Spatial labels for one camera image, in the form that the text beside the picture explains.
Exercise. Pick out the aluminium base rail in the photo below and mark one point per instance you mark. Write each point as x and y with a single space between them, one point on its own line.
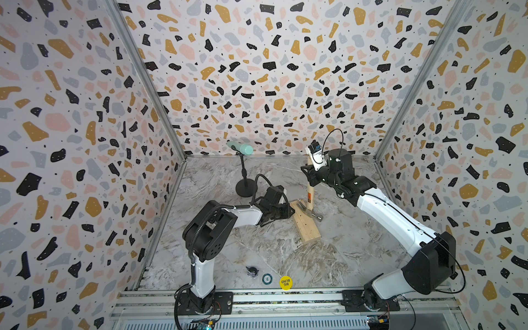
309 308

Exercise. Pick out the wooden block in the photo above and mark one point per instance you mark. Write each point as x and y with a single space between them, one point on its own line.
305 225

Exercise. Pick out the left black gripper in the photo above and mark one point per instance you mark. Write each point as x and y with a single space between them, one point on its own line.
290 210

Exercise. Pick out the small dark clip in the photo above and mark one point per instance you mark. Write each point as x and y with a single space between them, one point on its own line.
252 271

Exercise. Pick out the black microphone stand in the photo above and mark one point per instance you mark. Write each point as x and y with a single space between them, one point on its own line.
246 187

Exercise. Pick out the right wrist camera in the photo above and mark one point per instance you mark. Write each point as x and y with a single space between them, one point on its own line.
316 157

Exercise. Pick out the green ring sticker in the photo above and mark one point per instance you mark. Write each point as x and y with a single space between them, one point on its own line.
267 279

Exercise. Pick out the wooden handle claw hammer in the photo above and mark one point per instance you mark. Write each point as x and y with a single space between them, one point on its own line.
307 206

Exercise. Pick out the yellow round sticker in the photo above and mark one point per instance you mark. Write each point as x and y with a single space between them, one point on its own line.
286 283

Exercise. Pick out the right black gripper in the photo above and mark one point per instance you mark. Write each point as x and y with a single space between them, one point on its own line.
314 175

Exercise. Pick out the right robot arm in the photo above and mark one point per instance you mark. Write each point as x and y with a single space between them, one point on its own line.
432 254

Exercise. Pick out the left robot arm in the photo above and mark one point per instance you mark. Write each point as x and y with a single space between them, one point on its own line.
206 235

